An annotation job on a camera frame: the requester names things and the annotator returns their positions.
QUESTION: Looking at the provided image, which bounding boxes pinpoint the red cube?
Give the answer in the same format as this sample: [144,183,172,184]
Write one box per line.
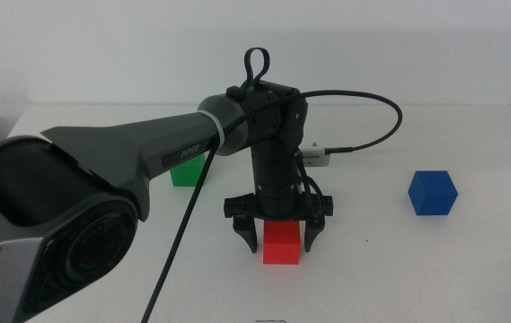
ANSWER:
[262,220,302,266]

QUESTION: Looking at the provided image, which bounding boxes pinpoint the green cube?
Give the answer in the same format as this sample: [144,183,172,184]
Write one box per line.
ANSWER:
[169,153,207,188]

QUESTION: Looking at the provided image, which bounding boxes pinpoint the blue cube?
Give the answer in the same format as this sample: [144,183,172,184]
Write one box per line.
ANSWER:
[407,170,459,217]

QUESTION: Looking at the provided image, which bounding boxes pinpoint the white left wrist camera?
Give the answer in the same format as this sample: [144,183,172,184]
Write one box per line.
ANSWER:
[299,142,330,168]

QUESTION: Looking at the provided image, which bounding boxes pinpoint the black braided cable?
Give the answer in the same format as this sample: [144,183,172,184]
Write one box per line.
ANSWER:
[140,89,403,323]

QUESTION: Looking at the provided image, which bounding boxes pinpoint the black cable loop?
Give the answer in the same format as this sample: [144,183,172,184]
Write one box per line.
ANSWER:
[242,47,271,91]

